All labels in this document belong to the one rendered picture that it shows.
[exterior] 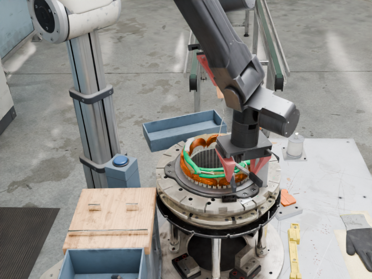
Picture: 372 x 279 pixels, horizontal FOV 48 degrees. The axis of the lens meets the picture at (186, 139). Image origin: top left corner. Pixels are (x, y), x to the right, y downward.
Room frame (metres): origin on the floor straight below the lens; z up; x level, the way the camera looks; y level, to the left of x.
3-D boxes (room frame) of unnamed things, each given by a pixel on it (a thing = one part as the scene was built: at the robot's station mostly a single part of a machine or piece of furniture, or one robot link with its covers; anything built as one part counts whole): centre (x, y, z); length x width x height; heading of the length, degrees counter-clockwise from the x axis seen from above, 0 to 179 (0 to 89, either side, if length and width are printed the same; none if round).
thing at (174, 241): (0.86, 0.05, 0.91); 0.02 x 0.02 x 0.21
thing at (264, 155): (0.72, -0.13, 1.21); 0.07 x 0.07 x 0.09; 17
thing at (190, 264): (0.76, 0.01, 0.83); 0.05 x 0.04 x 0.02; 29
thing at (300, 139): (1.32, -0.42, 0.82); 0.06 x 0.06 x 0.07
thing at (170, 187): (0.85, -0.08, 1.09); 0.32 x 0.32 x 0.01
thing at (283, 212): (1.03, -0.31, 0.79); 0.12 x 0.09 x 0.02; 20
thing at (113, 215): (0.72, 0.18, 1.05); 0.20 x 0.19 x 0.02; 178
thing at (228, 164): (0.71, -0.10, 1.21); 0.07 x 0.07 x 0.09; 17
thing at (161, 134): (1.12, 0.00, 0.92); 0.25 x 0.11 x 0.28; 107
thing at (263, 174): (0.78, -0.18, 1.14); 0.03 x 0.03 x 0.09; 1
